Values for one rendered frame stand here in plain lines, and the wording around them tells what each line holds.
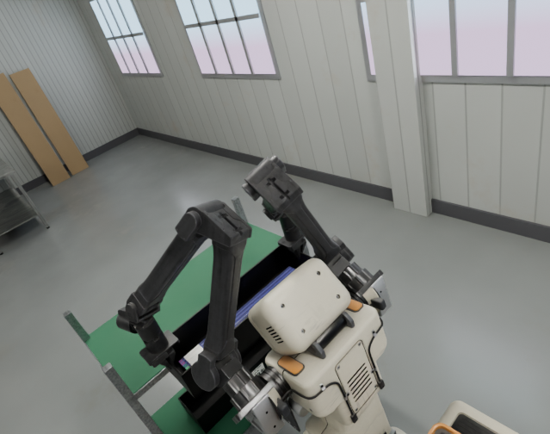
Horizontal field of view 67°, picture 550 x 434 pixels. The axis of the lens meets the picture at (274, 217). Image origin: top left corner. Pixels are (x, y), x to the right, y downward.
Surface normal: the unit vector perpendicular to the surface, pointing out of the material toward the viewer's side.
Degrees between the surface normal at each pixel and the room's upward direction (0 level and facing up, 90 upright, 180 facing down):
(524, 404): 0
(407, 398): 0
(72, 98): 90
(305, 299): 48
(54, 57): 90
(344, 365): 82
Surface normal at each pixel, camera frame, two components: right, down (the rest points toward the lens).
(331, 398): 0.61, 0.13
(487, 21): -0.72, 0.53
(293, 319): 0.31, -0.36
